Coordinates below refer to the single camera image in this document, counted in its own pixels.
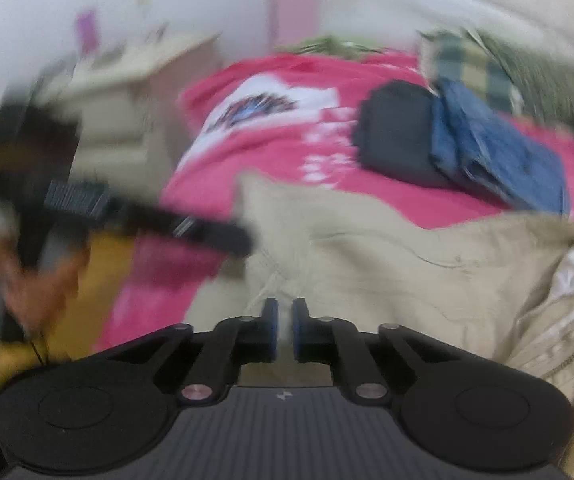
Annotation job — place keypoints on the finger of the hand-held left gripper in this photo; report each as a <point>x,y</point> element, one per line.
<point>192,232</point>

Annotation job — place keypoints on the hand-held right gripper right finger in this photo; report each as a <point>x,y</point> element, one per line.
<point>299,332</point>

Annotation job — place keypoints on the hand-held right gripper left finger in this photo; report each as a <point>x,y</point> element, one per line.
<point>272,332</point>

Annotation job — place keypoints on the beige pants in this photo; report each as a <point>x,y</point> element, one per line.
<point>367,270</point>

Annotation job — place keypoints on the person's left hand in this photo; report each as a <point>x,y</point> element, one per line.
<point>42,295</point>

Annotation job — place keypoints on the cream nightstand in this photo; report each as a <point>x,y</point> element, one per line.
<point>127,90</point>

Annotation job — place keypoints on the purple box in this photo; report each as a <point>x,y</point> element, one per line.
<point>88,30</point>

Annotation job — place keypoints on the black folded garment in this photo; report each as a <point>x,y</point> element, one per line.
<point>397,135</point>

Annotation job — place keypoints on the green leafy cloth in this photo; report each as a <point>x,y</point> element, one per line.
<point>332,44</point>

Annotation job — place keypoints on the blue jeans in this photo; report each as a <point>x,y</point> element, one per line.
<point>497,155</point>

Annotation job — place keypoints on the green plaid pillow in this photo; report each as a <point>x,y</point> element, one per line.
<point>467,67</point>

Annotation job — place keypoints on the pink and white headboard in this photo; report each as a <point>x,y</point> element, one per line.
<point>417,0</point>

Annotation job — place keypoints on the olive green pillow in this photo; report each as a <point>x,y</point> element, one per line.
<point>547,80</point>

